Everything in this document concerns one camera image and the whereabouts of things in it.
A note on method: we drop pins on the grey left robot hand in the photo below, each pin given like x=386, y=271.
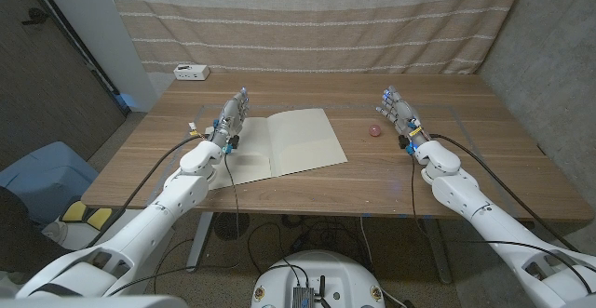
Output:
x=230, y=117

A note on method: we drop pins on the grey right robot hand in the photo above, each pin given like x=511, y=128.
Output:
x=404, y=112

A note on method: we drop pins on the cream paper file folder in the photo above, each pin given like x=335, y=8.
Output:
x=302, y=140

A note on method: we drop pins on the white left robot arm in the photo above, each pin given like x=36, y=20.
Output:
x=181, y=191

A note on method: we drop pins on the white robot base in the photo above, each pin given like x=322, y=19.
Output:
x=321, y=271

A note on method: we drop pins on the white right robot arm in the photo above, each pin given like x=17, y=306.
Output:
x=465, y=196

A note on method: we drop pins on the small pink ball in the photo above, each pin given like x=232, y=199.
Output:
x=375, y=130

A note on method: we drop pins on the white power strip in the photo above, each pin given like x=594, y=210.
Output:
x=191, y=72

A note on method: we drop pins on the black round floor fan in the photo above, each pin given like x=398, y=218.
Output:
x=230, y=226

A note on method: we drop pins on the beige striped curtain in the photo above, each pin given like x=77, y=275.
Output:
x=316, y=29

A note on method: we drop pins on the white table leg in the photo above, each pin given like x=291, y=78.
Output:
x=200, y=243

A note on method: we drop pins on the grey table leg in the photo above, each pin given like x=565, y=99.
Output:
x=437, y=252

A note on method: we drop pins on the yellow and black floor item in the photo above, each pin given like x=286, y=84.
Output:
x=77, y=212

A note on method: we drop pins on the silver box on base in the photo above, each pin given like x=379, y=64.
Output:
x=303, y=296

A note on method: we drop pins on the blue plastic bin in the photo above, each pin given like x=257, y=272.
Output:
x=42, y=178

